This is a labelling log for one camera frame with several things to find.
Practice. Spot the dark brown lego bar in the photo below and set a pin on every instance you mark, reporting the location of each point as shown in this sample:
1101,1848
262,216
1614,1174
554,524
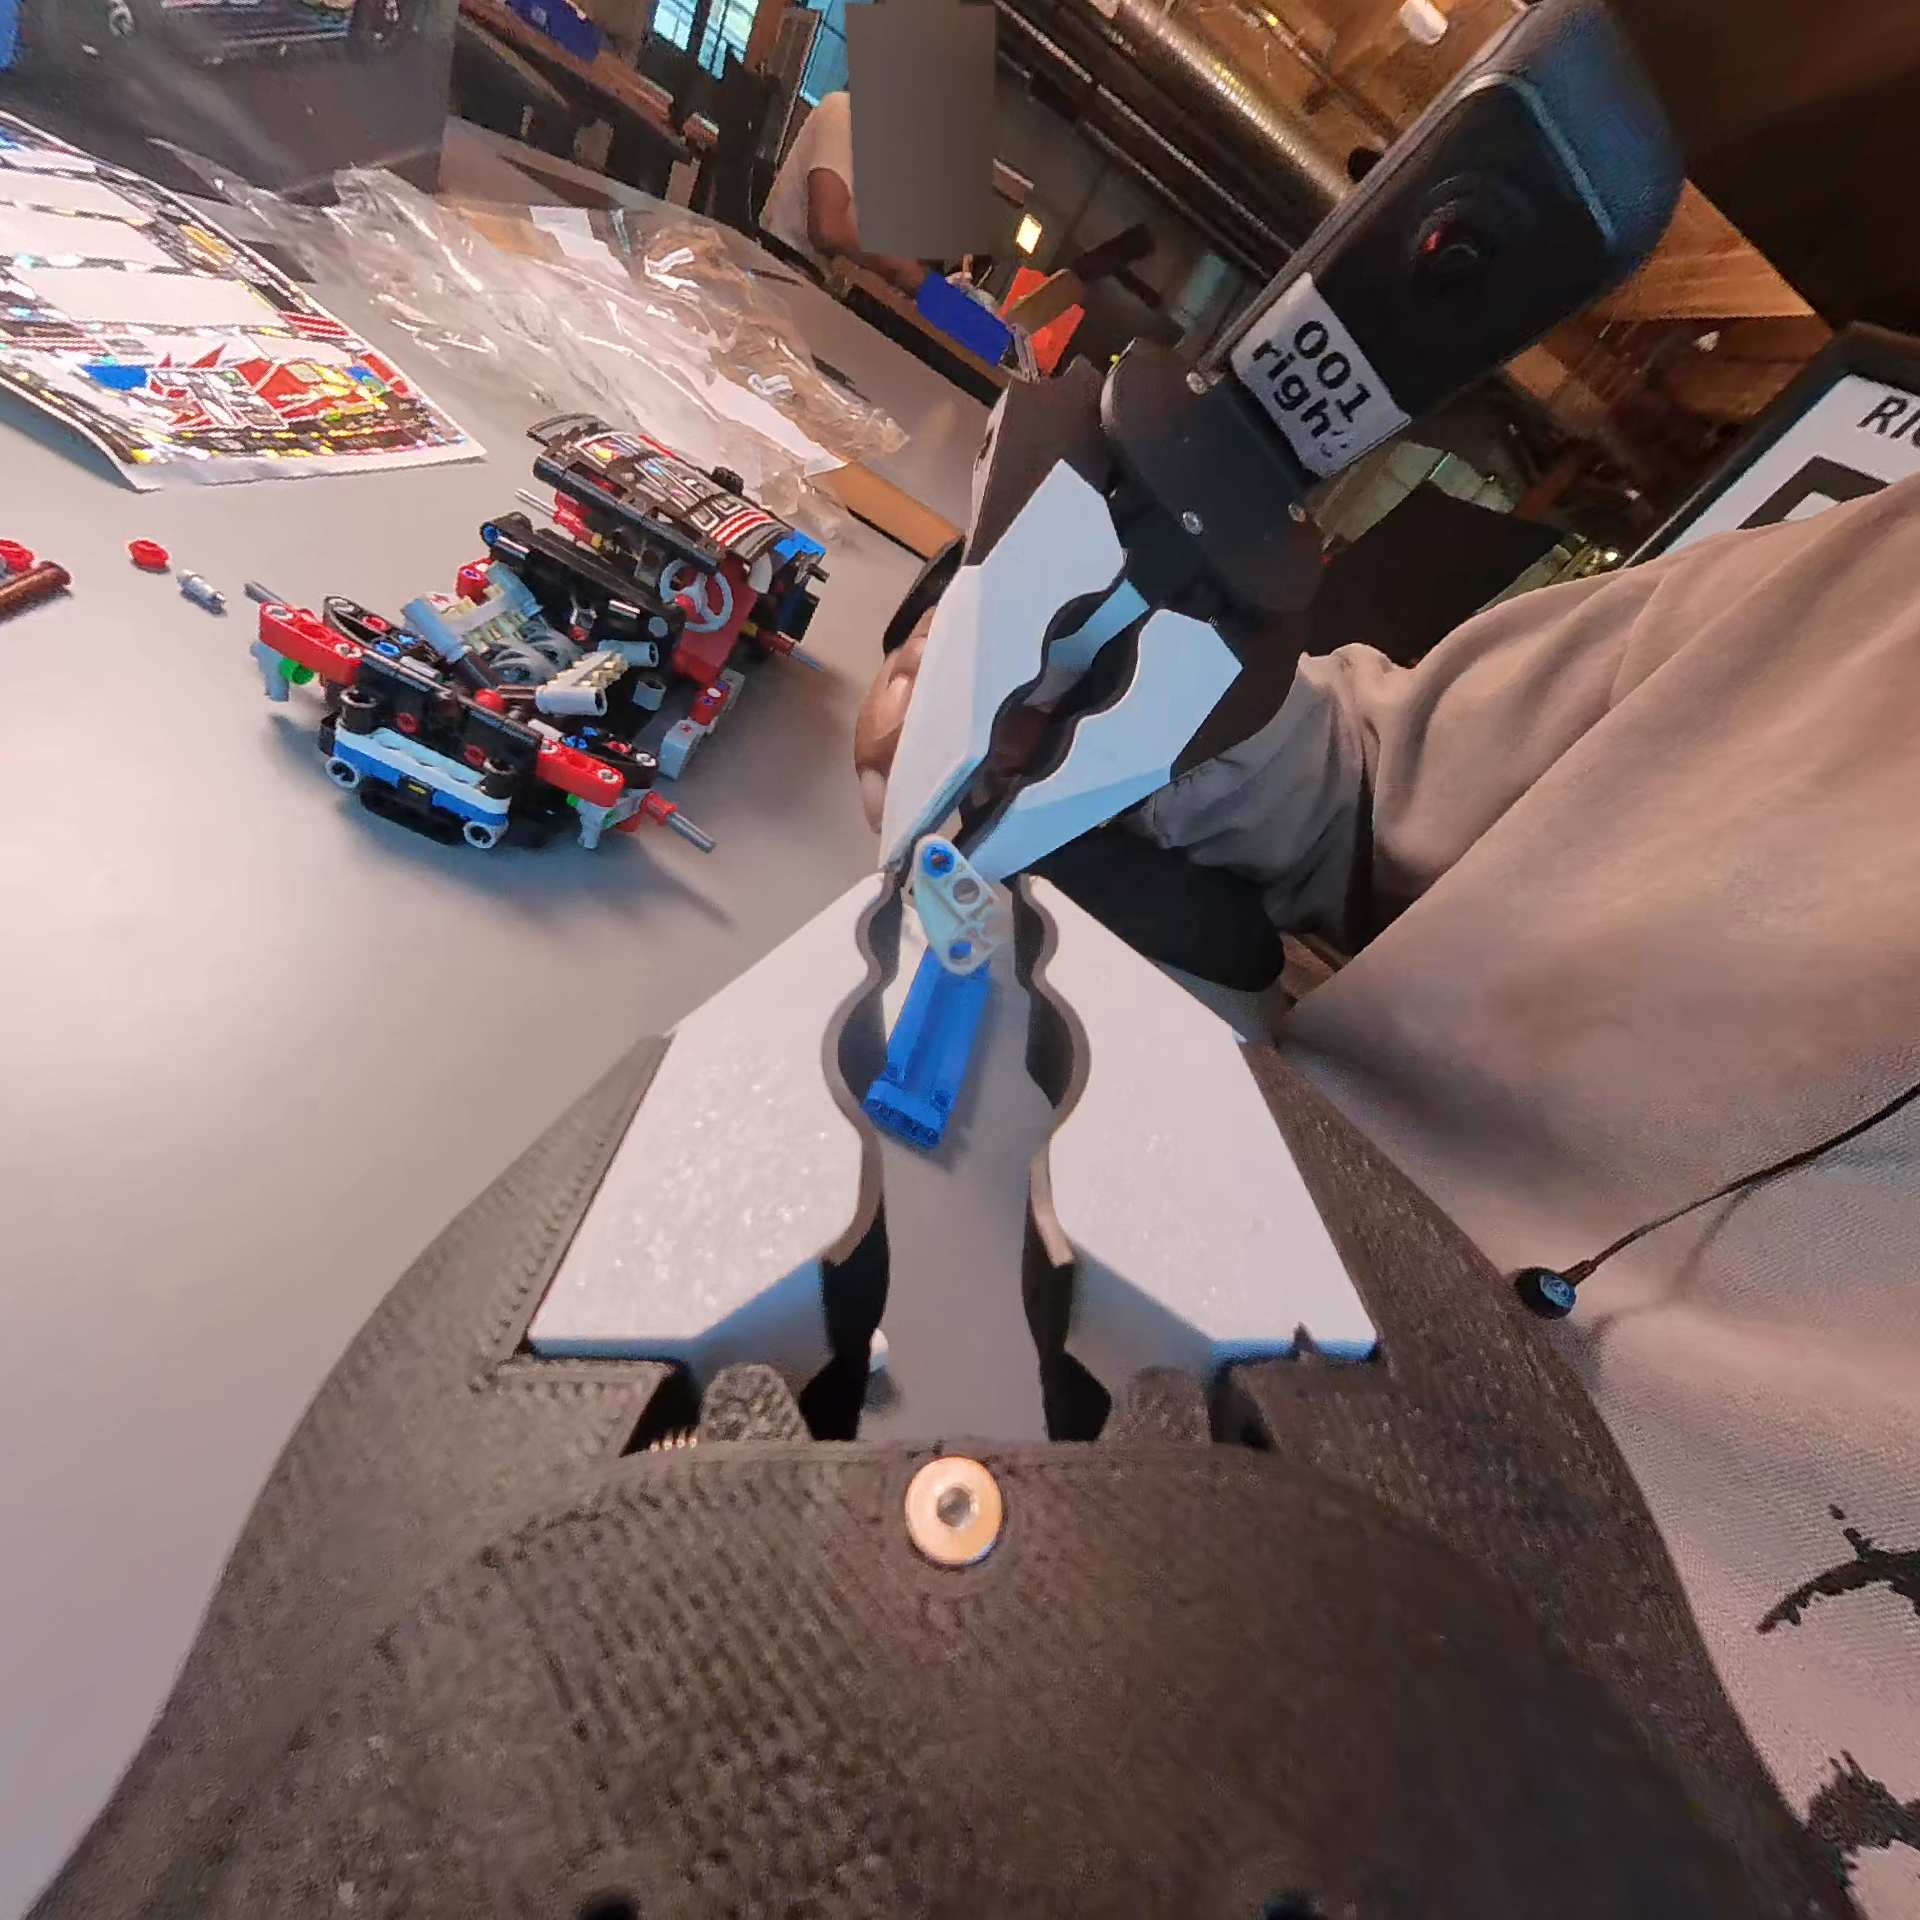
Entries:
37,588

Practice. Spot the white triangular lego beam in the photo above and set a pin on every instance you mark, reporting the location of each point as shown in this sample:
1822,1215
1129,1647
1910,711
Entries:
933,908

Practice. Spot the lego sticker sheet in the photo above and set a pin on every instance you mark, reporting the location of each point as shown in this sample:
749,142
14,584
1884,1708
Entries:
225,346

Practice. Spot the crumpled clear plastic bags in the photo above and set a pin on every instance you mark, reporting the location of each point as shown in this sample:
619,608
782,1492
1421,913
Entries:
598,316

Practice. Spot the person's right forearm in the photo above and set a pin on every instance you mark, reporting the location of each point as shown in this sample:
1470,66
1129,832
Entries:
1576,704

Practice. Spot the blue and white lego panel assembly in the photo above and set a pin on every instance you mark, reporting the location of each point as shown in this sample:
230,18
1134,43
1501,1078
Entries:
917,1049

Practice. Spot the partly built lego car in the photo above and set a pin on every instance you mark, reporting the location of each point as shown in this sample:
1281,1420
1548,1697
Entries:
523,660

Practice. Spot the person's torso beige hoodie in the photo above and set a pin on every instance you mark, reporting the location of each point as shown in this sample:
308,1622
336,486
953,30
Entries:
1724,1348

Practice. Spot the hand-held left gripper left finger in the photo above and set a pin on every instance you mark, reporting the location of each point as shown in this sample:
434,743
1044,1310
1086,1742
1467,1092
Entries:
705,1185

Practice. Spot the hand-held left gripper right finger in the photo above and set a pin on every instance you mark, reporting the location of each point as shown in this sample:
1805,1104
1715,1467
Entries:
1185,1185

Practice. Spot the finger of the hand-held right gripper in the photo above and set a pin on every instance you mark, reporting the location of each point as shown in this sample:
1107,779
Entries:
1140,735
974,675

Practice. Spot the black padded wrist rest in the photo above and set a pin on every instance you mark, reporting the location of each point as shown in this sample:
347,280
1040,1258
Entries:
1201,915

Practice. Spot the black framed white sign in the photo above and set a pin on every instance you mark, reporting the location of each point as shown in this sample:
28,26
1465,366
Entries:
1822,450

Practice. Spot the small grey lego pin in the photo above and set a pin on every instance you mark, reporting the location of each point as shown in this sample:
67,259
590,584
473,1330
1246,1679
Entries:
201,590

